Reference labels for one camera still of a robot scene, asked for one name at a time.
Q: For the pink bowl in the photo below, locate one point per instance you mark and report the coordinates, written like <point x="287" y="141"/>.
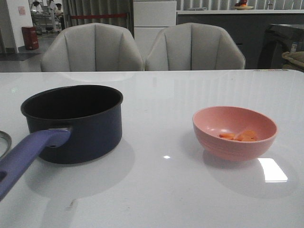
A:
<point x="209" y="122"/>

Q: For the glass lid purple knob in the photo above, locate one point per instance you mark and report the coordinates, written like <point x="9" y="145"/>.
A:
<point x="5" y="144"/>

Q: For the grey armchair right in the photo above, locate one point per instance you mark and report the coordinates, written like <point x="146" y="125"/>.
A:
<point x="194" y="46"/>

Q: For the grey armchair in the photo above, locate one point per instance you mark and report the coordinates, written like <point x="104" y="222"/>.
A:
<point x="194" y="46"/>
<point x="92" y="47"/>

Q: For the grey armchair left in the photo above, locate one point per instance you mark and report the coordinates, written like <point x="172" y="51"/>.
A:
<point x="92" y="47"/>

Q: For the white drawer cabinet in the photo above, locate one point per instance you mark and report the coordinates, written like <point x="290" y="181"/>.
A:
<point x="150" y="17"/>

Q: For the red barrier belt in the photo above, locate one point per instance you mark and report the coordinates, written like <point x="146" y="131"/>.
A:
<point x="106" y="16"/>

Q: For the grey counter with white top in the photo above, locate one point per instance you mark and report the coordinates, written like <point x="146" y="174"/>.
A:
<point x="246" y="27"/>

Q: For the red bin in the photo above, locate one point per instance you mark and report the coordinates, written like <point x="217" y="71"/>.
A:
<point x="30" y="37"/>

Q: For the fruit plate on counter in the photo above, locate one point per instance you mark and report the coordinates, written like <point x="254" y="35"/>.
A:
<point x="242" y="5"/>

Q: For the dark appliance at right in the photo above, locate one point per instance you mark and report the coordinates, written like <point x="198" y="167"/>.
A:
<point x="280" y="38"/>

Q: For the beige cushion at right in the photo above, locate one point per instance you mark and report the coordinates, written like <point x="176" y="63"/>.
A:
<point x="293" y="60"/>

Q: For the dark blue saucepan purple handle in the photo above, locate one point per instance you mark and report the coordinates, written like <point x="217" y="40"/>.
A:
<point x="67" y="125"/>

